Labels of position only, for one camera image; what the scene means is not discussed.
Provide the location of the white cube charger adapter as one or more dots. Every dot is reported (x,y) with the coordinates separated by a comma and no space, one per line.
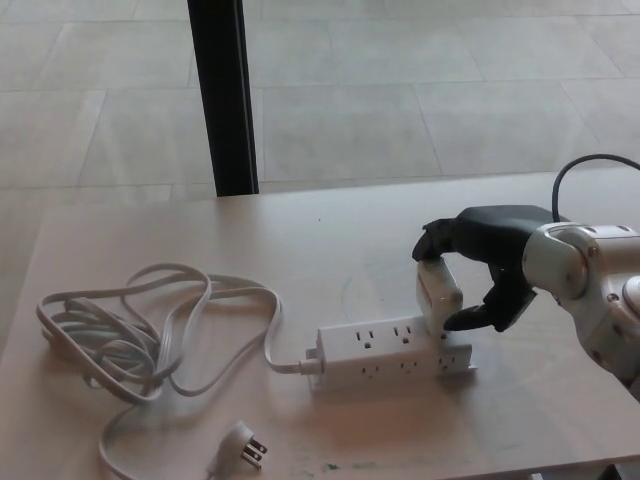
(436,288)

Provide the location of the white angled three-prong plug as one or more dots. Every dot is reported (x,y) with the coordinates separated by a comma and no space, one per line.
(240,445)

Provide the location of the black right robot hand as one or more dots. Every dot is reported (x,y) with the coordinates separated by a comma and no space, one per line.
(495,235)

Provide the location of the white six-outlet power strip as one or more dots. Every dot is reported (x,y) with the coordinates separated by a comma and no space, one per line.
(380,356)

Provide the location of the black vertical window frame post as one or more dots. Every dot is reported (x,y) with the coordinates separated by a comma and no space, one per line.
(222,100)

